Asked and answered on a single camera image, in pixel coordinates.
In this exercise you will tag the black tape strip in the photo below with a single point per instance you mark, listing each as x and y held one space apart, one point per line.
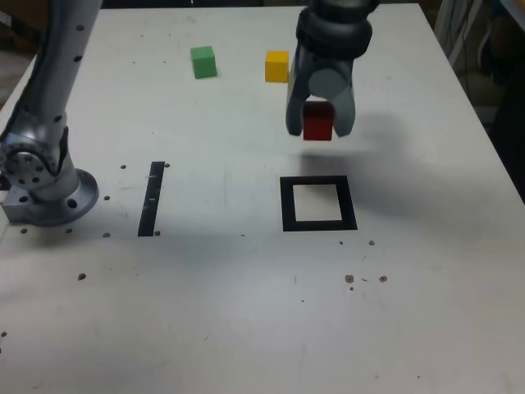
149 205

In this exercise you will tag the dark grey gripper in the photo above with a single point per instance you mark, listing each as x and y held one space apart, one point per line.
332 62

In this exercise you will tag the white metal frame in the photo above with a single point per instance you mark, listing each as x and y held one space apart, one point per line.
449 33

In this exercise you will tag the red cube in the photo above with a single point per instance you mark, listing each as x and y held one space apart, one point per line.
318 125

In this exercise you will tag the yellow cube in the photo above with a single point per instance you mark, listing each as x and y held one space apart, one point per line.
277 67

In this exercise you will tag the black tape square outline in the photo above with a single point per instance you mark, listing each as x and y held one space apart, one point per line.
287 205

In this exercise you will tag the green cube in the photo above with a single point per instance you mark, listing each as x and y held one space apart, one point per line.
203 63

